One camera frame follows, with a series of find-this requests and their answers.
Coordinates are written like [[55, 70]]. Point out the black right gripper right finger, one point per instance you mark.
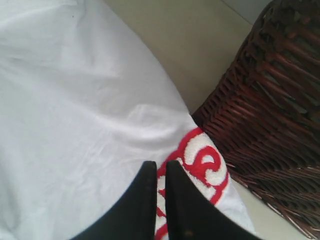
[[190, 216]]

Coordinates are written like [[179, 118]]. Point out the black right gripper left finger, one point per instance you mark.
[[133, 216]]

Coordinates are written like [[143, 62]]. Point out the dark brown wicker basket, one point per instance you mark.
[[264, 114]]

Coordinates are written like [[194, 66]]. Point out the white t-shirt red lettering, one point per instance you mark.
[[83, 103]]

